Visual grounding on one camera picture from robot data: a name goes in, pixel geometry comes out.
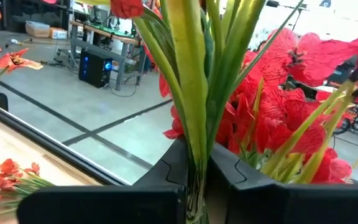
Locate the black shelving unit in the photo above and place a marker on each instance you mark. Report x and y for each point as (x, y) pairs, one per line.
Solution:
(20, 12)

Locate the grey metal workbench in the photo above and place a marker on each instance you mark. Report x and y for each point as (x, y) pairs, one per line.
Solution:
(121, 68)

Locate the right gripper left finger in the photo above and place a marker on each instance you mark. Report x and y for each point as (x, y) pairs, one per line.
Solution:
(120, 205)

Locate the white storage bin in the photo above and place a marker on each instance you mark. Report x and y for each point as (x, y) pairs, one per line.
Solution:
(37, 29)

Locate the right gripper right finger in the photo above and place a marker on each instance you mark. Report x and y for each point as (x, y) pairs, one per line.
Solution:
(291, 205)

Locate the black computer tower blue light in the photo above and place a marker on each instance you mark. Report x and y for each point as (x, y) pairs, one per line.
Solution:
(92, 71)

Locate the cardboard box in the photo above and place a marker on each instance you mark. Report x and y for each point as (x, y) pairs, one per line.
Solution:
(58, 33)

